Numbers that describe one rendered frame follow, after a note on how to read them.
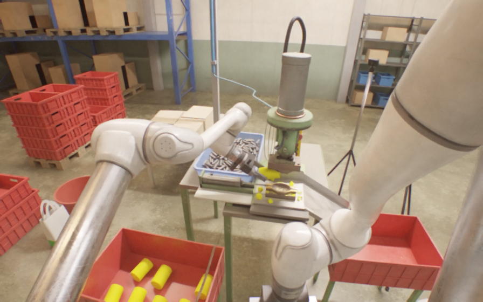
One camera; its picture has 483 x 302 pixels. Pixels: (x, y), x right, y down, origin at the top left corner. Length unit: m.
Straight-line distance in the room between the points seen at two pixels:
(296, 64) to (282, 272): 0.77
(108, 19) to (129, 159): 5.71
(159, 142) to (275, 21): 5.78
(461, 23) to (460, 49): 0.02
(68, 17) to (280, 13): 4.71
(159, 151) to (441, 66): 0.60
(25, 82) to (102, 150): 7.85
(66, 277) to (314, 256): 0.54
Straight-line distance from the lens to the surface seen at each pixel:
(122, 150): 0.74
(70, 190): 3.23
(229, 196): 1.38
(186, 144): 0.70
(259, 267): 2.31
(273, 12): 6.32
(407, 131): 0.29
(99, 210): 0.70
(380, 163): 0.32
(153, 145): 0.69
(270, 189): 1.38
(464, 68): 0.25
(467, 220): 0.48
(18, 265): 2.97
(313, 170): 1.76
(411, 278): 1.76
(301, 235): 0.59
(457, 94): 0.26
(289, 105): 1.11
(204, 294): 1.39
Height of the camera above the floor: 1.89
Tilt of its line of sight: 30 degrees down
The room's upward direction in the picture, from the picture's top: 1 degrees clockwise
